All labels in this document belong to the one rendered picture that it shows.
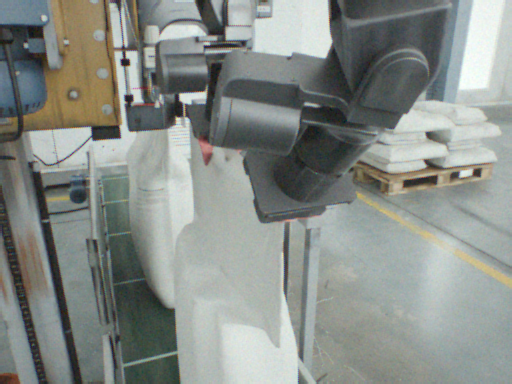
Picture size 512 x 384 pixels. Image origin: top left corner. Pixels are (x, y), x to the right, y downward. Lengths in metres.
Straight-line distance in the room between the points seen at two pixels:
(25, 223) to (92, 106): 0.32
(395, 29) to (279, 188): 0.18
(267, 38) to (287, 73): 4.40
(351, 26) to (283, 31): 4.51
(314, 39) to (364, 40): 5.36
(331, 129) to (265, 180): 0.11
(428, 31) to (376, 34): 0.03
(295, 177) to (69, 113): 0.64
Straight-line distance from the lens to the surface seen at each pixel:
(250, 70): 0.29
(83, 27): 0.91
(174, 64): 0.55
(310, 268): 1.06
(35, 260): 1.09
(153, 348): 1.27
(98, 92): 0.92
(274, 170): 0.39
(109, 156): 3.76
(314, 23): 5.62
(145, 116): 0.92
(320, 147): 0.32
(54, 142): 3.73
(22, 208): 1.04
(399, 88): 0.27
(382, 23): 0.26
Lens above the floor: 1.19
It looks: 21 degrees down
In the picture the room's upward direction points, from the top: straight up
